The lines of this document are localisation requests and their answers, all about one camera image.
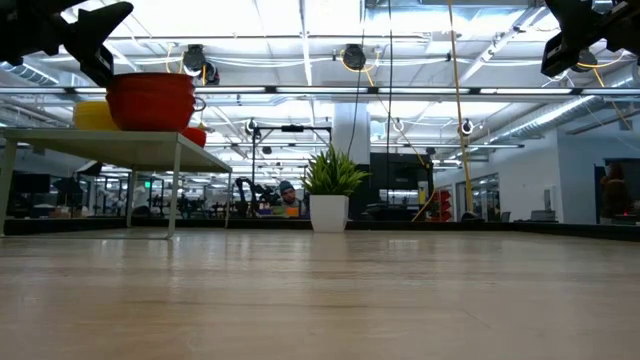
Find black hanging cable with coil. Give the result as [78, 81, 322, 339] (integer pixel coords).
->
[385, 0, 395, 201]

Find thin black hanging cable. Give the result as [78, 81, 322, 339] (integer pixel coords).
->
[347, 29, 366, 157]

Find silver ventilation duct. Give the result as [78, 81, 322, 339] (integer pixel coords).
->
[499, 64, 640, 144]

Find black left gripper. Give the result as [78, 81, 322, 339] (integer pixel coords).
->
[0, 0, 135, 89]

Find red plastic mini bowl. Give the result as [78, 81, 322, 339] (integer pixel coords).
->
[107, 72, 196, 94]
[180, 126, 208, 149]
[105, 88, 197, 132]

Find yellow hanging cable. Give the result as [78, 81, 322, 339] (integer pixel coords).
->
[412, 0, 475, 222]

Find black background gantry frame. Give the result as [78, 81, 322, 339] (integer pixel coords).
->
[251, 124, 334, 201]

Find long ceiling light strip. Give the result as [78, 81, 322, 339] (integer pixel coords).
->
[0, 84, 640, 97]

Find pale green perforated rack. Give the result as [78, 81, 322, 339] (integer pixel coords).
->
[0, 128, 234, 240]

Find black aluminium table frame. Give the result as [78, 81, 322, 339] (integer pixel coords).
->
[2, 215, 640, 244]

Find black cabinet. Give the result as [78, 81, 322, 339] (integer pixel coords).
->
[368, 152, 435, 221]

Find person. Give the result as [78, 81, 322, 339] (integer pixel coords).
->
[277, 179, 309, 217]

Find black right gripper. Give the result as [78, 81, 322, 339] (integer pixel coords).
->
[540, 0, 640, 78]

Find green plant in white pot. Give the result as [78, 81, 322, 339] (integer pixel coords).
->
[301, 143, 371, 234]

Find red storage bins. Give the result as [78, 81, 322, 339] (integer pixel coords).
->
[429, 188, 454, 222]

